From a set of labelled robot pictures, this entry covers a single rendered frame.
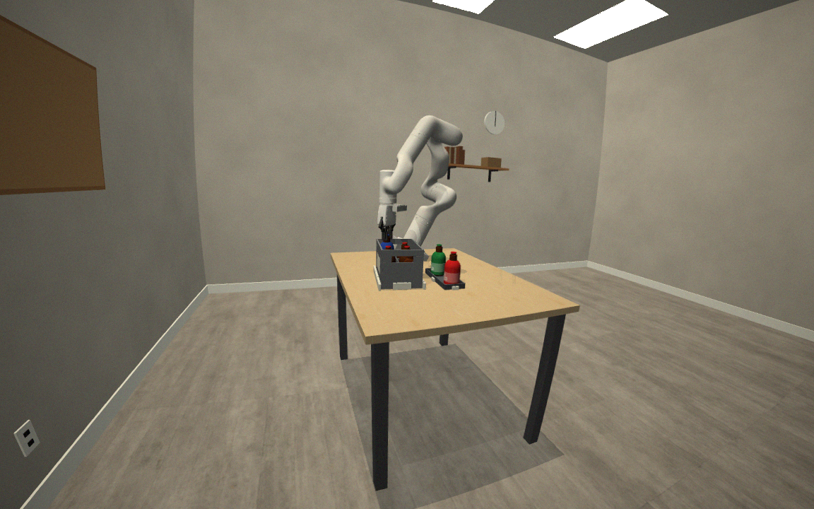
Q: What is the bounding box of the blue bottle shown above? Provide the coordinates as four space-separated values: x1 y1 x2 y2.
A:
380 234 394 250

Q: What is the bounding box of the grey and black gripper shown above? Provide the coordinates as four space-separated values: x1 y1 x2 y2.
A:
377 204 396 240

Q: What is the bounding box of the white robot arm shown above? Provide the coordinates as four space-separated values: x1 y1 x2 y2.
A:
379 115 463 246

